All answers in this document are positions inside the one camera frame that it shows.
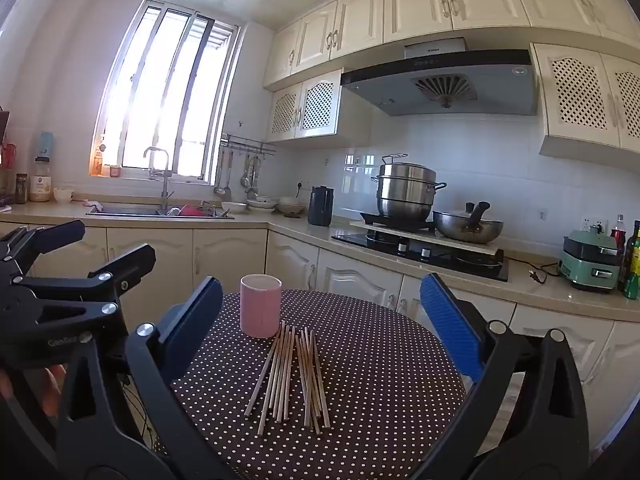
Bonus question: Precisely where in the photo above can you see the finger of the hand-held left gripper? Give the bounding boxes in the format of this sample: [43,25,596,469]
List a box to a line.
[22,243,157,328]
[0,219,87,286]

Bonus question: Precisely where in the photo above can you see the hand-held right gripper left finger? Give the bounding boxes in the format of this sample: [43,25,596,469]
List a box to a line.
[56,276,226,480]

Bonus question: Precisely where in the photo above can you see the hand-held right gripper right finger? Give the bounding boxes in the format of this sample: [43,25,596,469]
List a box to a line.
[415,272,591,480]

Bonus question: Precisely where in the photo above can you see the pink cup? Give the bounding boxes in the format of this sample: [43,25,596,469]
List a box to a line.
[240,274,283,339]

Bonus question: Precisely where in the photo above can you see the pile of wooden chopsticks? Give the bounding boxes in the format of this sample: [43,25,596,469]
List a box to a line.
[244,320,332,436]

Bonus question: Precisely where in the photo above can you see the person's left hand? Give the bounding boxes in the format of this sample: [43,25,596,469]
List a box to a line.
[40,364,67,417]

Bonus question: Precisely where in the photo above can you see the steel sink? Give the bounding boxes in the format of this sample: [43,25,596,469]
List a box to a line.
[86,201,235,220]

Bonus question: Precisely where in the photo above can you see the clear jar with white label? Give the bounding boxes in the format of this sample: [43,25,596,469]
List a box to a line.
[30,156,52,203]

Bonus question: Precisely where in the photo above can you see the metal faucet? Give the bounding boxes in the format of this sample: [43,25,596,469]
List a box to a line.
[143,146,175,211]

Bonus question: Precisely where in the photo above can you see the polka dot tablecloth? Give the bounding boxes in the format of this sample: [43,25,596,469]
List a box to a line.
[150,287,468,480]

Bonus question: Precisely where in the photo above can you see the black glass hob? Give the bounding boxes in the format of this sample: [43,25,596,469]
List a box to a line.
[331,232,510,282]

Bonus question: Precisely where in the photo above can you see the hanging metal ladle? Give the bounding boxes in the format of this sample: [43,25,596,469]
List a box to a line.
[214,147,228,197]

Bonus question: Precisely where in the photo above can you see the black portable burner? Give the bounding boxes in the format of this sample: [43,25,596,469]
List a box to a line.
[360,211,436,231]

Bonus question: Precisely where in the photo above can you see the steel steamer pot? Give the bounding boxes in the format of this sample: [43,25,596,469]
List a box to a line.
[371,154,447,221]

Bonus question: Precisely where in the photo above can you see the hanging metal skimmer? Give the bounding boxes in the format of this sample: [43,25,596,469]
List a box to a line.
[248,156,263,200]

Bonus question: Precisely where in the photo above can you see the beige bowl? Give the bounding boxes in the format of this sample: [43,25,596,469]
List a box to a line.
[276,196,307,216]

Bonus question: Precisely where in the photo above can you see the green electric cooker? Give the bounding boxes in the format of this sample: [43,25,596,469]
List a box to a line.
[558,225,623,292]

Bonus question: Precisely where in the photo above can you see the metal utensil rack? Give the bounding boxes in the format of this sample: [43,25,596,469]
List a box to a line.
[220,133,277,157]

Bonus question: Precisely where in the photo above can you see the dark electric kettle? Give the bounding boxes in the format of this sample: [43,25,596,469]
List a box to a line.
[307,186,335,227]

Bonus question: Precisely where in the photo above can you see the kitchen window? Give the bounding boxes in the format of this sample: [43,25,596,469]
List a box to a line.
[90,0,241,186]

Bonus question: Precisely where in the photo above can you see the dark oil bottle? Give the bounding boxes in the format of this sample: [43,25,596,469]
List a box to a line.
[622,220,640,296]

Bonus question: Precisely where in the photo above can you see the grey range hood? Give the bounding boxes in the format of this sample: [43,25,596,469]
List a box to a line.
[340,37,538,117]

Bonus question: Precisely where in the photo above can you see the small lattice door cabinet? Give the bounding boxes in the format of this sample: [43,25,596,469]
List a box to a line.
[265,67,373,150]

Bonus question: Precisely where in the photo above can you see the large lattice door cabinet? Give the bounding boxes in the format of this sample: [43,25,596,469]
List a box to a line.
[530,42,640,168]

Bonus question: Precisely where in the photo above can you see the cream upper cabinets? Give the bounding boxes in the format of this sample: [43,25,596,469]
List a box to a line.
[262,0,640,91]

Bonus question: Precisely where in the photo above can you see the steel wok with black handle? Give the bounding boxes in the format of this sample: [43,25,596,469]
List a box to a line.
[432,201,504,243]

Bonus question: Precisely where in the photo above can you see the black power cord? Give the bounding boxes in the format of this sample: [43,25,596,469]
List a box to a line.
[527,260,563,285]

